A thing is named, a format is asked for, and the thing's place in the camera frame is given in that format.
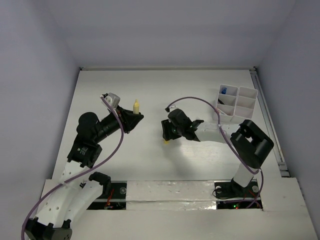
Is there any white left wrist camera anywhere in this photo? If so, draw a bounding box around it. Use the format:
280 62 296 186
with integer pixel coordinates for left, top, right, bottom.
101 92 121 109

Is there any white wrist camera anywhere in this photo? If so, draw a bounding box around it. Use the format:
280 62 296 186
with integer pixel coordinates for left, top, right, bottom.
101 92 121 109
165 104 177 113

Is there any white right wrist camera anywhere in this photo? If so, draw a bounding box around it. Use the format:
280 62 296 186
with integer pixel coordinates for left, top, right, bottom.
165 104 177 113

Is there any yellow highlighter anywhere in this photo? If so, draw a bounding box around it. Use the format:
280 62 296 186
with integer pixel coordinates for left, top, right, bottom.
132 99 140 115

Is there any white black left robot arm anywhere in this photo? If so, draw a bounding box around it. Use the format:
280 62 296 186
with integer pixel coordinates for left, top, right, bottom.
21 106 144 240

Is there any clear spray bottle blue cap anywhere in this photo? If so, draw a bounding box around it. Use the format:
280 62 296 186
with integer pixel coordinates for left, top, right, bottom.
221 87 228 95

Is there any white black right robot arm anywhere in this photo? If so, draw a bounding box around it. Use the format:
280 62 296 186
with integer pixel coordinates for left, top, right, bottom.
161 108 274 199

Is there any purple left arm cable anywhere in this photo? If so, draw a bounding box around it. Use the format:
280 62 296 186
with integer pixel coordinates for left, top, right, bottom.
21 96 125 240

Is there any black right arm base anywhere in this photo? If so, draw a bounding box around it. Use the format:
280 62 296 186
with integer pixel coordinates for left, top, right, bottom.
212 179 263 210

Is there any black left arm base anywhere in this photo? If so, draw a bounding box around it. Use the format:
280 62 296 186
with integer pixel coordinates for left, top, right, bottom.
87 181 127 210

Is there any white divided organizer box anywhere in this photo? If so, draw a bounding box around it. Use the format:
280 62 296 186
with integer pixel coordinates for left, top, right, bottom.
214 84 258 124

